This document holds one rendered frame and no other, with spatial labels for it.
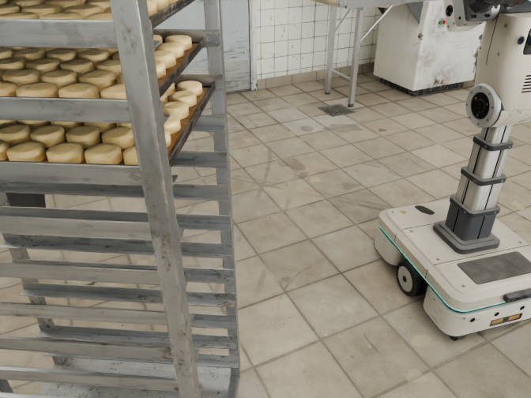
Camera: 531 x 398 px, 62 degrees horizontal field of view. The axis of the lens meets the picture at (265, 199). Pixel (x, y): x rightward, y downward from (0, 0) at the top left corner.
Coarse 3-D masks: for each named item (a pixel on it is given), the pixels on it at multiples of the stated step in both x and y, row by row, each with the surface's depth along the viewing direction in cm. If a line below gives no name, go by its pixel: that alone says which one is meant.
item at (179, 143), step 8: (208, 88) 93; (208, 96) 86; (200, 104) 84; (200, 112) 80; (192, 120) 74; (184, 128) 75; (192, 128) 74; (184, 136) 70; (176, 144) 69; (176, 152) 65; (168, 160) 62
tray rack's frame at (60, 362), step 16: (16, 256) 125; (48, 320) 141; (64, 368) 149; (80, 368) 149; (96, 368) 149; (112, 368) 149; (128, 368) 149; (144, 368) 149; (160, 368) 149; (208, 368) 149; (224, 368) 149; (0, 384) 121; (48, 384) 144; (64, 384) 144; (208, 384) 144; (224, 384) 144
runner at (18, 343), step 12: (0, 336) 83; (12, 336) 83; (0, 348) 80; (12, 348) 80; (24, 348) 80; (36, 348) 80; (48, 348) 79; (60, 348) 79; (72, 348) 79; (84, 348) 78; (96, 348) 78; (108, 348) 78; (120, 348) 78; (132, 348) 77; (144, 348) 77; (156, 348) 77; (168, 348) 77
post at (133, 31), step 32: (128, 0) 44; (128, 32) 46; (128, 64) 47; (128, 96) 49; (160, 128) 53; (160, 160) 54; (160, 192) 56; (160, 224) 59; (160, 256) 62; (160, 288) 65; (192, 352) 74; (192, 384) 77
